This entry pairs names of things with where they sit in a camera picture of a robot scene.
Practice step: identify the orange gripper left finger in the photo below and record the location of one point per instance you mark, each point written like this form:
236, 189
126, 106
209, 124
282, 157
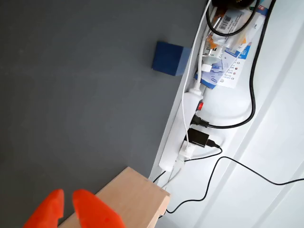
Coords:
47, 213

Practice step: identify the black USB charger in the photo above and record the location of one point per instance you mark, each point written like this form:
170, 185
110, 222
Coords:
198, 137

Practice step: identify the white power strip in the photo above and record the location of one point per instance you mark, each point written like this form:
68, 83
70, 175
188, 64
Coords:
171, 147

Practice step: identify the blue cube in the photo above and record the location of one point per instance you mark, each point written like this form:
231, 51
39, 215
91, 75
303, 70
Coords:
166, 57

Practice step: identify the white barcode package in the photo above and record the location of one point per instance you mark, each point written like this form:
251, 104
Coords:
229, 22

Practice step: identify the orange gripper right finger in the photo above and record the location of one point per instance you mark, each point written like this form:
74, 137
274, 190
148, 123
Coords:
97, 216

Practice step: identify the white USB charger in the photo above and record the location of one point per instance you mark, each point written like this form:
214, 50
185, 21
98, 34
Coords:
186, 150

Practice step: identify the wooden box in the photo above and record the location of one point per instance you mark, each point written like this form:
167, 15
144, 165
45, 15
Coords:
137, 197

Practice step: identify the dark grey mat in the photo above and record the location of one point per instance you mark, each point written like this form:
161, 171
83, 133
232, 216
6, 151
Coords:
71, 95

